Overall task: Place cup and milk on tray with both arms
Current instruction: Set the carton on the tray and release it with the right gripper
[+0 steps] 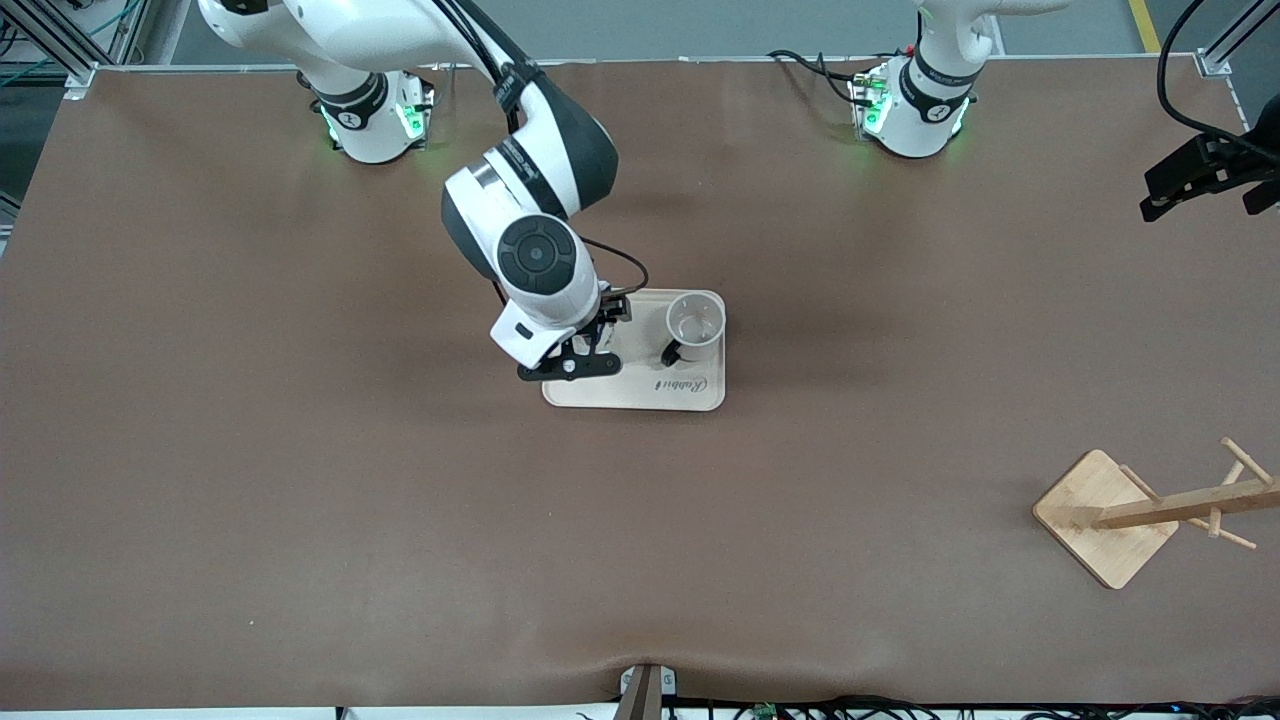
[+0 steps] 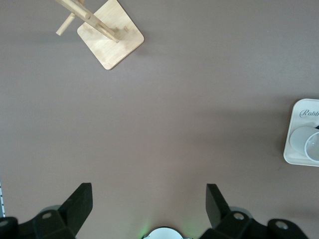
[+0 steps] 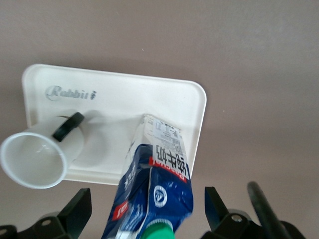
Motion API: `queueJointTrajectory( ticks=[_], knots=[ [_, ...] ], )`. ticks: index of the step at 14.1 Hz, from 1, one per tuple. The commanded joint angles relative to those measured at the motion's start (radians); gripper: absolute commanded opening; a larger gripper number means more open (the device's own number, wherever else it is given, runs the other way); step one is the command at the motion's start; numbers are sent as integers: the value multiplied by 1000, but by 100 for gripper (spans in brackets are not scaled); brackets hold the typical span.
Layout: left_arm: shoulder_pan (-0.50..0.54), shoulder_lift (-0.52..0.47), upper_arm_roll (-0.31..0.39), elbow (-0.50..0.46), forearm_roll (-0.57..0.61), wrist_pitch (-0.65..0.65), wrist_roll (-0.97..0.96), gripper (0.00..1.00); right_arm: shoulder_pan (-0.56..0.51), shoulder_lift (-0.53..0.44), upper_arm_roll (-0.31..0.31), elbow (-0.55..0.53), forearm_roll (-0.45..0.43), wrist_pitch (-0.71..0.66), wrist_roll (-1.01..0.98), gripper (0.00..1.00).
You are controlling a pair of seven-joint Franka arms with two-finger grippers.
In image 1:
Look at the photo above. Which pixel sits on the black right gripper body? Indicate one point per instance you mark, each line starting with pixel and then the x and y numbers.
pixel 607 314

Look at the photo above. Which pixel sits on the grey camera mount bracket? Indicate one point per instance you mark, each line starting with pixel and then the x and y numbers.
pixel 645 690

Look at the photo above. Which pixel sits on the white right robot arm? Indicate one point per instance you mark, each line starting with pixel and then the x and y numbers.
pixel 540 255

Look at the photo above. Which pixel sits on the cream tray with rabbit print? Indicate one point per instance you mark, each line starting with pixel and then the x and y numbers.
pixel 640 392

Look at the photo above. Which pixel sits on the wooden cup rack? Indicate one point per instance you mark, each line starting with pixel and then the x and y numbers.
pixel 1105 520

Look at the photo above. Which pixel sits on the aluminium frame profile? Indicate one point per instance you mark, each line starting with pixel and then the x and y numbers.
pixel 1235 40
pixel 70 40

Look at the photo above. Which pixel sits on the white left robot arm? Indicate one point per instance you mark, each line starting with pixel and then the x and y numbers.
pixel 915 120

